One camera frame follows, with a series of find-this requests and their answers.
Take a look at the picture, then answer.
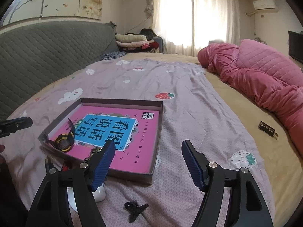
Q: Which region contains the white earbuds case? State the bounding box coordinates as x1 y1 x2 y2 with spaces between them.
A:
92 184 106 202

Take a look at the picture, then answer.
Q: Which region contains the black yellow wrist watch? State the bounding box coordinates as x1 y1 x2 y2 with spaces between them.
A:
43 118 76 153

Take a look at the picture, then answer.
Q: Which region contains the white ribbed jar lid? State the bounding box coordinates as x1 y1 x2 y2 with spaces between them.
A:
67 187 77 213

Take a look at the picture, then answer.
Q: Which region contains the brass metal fitting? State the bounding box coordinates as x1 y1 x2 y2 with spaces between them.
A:
84 147 102 161

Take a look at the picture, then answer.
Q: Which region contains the grey quilted headboard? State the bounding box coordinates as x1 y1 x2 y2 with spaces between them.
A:
1 21 118 120

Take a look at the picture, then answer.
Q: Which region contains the grey cardboard box tray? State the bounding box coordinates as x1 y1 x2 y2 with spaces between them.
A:
38 98 163 184

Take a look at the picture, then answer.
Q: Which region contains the pink and blue book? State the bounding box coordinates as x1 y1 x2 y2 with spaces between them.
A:
45 103 163 175

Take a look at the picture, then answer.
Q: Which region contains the purple patterned bed sheet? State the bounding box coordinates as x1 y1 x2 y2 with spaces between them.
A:
4 58 276 227

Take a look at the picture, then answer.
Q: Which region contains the pink quilted duvet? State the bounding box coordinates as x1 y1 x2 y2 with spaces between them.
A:
197 39 302 153

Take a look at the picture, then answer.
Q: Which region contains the stack of folded clothes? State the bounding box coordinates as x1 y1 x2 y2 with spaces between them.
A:
115 28 164 53

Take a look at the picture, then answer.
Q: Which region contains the black flat television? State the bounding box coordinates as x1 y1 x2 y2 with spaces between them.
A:
288 31 303 63

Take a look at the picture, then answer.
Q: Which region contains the white sheer curtain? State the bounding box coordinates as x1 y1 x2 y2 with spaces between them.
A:
152 0 240 56

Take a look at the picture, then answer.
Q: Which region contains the floral wall painting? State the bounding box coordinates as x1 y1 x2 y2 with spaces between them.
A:
1 0 102 26

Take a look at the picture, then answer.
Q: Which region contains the white wall air conditioner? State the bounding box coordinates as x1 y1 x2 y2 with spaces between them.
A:
253 0 278 11

